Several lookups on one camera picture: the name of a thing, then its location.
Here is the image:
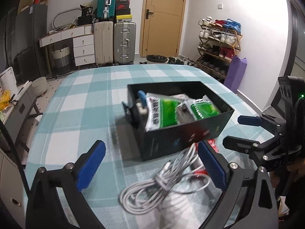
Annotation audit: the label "large green medicine packet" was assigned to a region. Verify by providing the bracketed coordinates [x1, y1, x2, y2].
[145, 93, 189, 131]

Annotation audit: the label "wooden door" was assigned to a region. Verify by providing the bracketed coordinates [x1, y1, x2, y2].
[140, 0, 186, 57]

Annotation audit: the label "silver aluminium suitcase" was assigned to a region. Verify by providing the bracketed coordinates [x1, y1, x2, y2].
[113, 22, 136, 65]

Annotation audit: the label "striped laundry basket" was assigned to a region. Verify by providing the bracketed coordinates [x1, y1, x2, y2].
[52, 45, 71, 75]

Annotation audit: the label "teal suitcase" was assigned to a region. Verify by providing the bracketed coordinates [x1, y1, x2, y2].
[96, 0, 116, 21]

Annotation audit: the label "round beige stool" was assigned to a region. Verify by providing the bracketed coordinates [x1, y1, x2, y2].
[31, 77, 47, 97]

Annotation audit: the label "dark grey refrigerator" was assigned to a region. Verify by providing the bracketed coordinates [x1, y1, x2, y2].
[15, 4, 48, 82]

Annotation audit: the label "stack of shoe boxes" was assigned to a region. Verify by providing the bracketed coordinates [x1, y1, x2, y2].
[115, 0, 132, 22]

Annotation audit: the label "red white balloon glue bag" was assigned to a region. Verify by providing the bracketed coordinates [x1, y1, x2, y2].
[193, 141, 221, 175]

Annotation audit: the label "white coiled cable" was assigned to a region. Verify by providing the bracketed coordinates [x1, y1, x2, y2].
[119, 143, 212, 215]

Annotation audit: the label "grey side cabinet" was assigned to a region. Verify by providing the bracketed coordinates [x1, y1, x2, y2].
[3, 81, 43, 152]

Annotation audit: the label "bagged white adidas laces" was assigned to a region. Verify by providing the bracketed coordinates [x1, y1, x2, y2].
[173, 94, 195, 124]

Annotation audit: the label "purple bag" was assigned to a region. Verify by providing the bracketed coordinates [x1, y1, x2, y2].
[224, 55, 247, 93]

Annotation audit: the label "black storage box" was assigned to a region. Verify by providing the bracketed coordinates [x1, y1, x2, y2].
[123, 81, 234, 161]

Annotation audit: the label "white drawer desk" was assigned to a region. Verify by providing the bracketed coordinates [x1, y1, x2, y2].
[39, 24, 95, 77]

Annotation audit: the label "beige suitcase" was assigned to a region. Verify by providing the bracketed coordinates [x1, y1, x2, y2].
[94, 21, 114, 66]

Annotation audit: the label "small green medicine packet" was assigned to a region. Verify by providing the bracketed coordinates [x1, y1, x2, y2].
[184, 95, 220, 120]

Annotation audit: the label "black round floor basket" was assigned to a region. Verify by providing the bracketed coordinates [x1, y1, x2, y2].
[146, 55, 168, 63]

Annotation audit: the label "wooden shoe rack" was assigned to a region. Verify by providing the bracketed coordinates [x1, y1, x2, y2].
[196, 24, 243, 83]

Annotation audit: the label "white plush toy blue ear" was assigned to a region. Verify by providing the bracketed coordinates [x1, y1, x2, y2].
[136, 90, 148, 116]

